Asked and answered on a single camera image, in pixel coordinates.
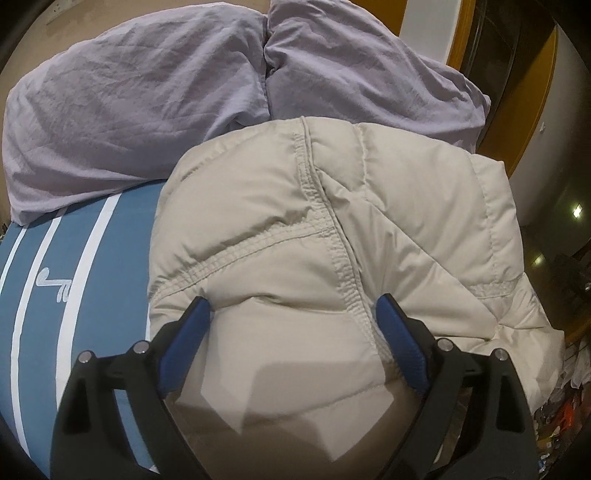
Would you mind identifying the wooden door frame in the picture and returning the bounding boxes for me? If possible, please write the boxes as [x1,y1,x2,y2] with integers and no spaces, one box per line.
[360,0,558,174]

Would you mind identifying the lavender duvet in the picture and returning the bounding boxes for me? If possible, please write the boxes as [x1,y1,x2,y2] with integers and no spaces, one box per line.
[2,1,491,225]

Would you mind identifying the beige puffer jacket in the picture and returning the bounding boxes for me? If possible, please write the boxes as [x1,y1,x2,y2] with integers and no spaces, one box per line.
[148,117,563,479]

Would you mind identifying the white wall switch plate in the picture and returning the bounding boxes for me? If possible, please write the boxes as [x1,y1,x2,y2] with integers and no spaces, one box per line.
[49,0,83,16]

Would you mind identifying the blue white striped bedsheet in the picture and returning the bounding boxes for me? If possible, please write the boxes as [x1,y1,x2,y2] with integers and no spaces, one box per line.
[1,183,162,473]

